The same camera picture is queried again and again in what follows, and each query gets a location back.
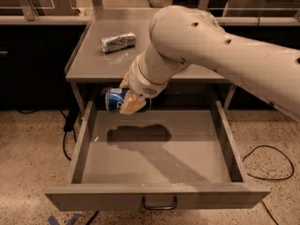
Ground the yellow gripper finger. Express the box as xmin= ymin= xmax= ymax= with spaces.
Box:
xmin=119 ymin=73 xmax=129 ymax=89
xmin=120 ymin=90 xmax=146 ymax=115

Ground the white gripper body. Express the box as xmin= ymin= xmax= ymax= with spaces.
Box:
xmin=128 ymin=54 xmax=167 ymax=98

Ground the blue crushed pepsi can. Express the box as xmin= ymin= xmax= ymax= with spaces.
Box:
xmin=104 ymin=87 xmax=152 ymax=113

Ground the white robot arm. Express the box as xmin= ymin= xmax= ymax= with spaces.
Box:
xmin=120 ymin=6 xmax=300 ymax=120

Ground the silver crushed can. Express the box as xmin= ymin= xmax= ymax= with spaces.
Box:
xmin=100 ymin=32 xmax=136 ymax=53

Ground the grey counter cabinet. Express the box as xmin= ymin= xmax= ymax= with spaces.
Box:
xmin=66 ymin=9 xmax=231 ymax=110

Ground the open grey drawer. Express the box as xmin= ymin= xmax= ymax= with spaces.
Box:
xmin=45 ymin=101 xmax=270 ymax=211

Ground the blue tape on floor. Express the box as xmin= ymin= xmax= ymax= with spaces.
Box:
xmin=47 ymin=213 xmax=82 ymax=225

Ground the black cable left floor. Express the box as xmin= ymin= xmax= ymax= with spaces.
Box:
xmin=16 ymin=108 xmax=79 ymax=161

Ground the black cable floor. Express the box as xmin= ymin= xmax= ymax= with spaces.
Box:
xmin=242 ymin=144 xmax=295 ymax=225
xmin=16 ymin=108 xmax=79 ymax=161

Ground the black metal drawer handle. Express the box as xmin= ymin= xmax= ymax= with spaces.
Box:
xmin=142 ymin=197 xmax=178 ymax=211

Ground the black cable right floor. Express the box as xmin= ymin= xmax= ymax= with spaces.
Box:
xmin=242 ymin=144 xmax=295 ymax=225

